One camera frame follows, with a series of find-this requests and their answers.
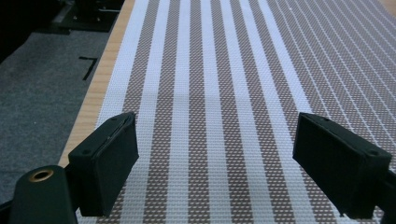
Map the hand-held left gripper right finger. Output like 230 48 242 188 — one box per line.
291 112 393 220

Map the striped woven placemat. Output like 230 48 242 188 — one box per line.
75 0 396 224

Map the black tape floor mark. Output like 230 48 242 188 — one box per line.
78 56 99 81

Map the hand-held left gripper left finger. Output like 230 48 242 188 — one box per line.
67 111 140 218

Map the black metal stand base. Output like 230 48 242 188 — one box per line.
50 0 126 34

